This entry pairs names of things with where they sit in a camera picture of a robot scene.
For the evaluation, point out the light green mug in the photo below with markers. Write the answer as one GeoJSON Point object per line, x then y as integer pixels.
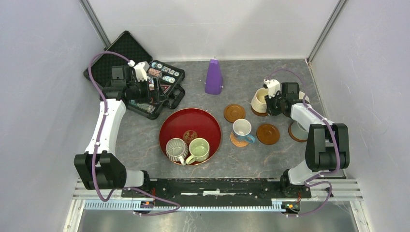
{"type": "Point", "coordinates": [199, 150]}

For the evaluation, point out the grey ribbed mug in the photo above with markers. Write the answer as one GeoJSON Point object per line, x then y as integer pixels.
{"type": "Point", "coordinates": [177, 150]}

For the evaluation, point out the brown wooden coaster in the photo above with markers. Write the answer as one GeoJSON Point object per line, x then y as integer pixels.
{"type": "Point", "coordinates": [293, 136]}
{"type": "Point", "coordinates": [258, 113]}
{"type": "Point", "coordinates": [234, 112]}
{"type": "Point", "coordinates": [268, 134]}

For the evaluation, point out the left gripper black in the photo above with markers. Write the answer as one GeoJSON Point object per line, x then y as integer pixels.
{"type": "Point", "coordinates": [151, 96]}

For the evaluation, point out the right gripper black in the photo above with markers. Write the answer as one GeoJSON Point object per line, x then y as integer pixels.
{"type": "Point", "coordinates": [270, 108]}

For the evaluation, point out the woven rattan coaster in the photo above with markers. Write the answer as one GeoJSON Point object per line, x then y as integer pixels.
{"type": "Point", "coordinates": [239, 141]}

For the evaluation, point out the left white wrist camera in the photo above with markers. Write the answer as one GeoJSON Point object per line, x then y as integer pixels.
{"type": "Point", "coordinates": [139, 70]}

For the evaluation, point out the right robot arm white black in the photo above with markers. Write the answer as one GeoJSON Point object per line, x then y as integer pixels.
{"type": "Point", "coordinates": [327, 149]}

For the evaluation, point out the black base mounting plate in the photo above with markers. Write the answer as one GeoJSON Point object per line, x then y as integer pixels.
{"type": "Point", "coordinates": [223, 191]}

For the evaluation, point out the cream yellow mug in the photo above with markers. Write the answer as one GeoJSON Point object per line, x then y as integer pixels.
{"type": "Point", "coordinates": [258, 102]}

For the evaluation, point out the aluminium rail frame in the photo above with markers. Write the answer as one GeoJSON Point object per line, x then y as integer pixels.
{"type": "Point", "coordinates": [325, 192]}

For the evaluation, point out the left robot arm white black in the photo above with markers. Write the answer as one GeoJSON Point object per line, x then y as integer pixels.
{"type": "Point", "coordinates": [98, 166]}

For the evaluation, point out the blue mug white inside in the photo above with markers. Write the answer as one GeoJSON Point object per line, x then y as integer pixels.
{"type": "Point", "coordinates": [242, 131]}

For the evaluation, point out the white bowl cup red outside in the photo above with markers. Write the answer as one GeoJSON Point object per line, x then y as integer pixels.
{"type": "Point", "coordinates": [302, 96]}

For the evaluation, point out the purple metronome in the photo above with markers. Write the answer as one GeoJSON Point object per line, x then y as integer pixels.
{"type": "Point", "coordinates": [214, 78]}

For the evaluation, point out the red round tray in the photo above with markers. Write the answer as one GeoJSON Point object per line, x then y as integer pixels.
{"type": "Point", "coordinates": [189, 124]}

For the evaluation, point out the black poker chip case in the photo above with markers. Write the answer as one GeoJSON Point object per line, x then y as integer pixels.
{"type": "Point", "coordinates": [118, 54]}

